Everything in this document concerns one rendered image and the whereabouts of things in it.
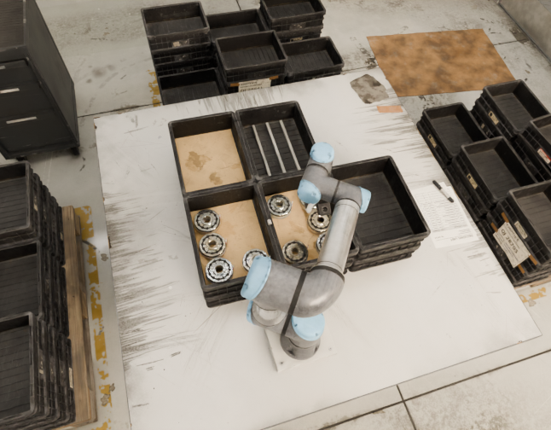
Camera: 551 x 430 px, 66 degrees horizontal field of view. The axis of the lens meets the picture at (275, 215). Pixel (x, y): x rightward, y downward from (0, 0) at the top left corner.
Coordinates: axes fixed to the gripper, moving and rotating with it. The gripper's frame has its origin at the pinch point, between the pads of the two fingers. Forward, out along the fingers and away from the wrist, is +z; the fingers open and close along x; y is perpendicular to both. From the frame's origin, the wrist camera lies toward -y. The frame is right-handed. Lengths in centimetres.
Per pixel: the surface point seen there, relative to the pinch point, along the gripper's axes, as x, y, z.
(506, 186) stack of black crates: -128, 19, 65
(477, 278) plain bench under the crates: -63, -35, 29
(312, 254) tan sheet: 4.7, -12.5, 11.8
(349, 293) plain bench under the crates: -7.2, -27.4, 25.5
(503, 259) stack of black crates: -109, -19, 75
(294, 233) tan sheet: 8.8, -1.6, 11.5
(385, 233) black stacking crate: -27.7, -10.8, 14.0
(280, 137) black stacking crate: 0.7, 48.1, 12.0
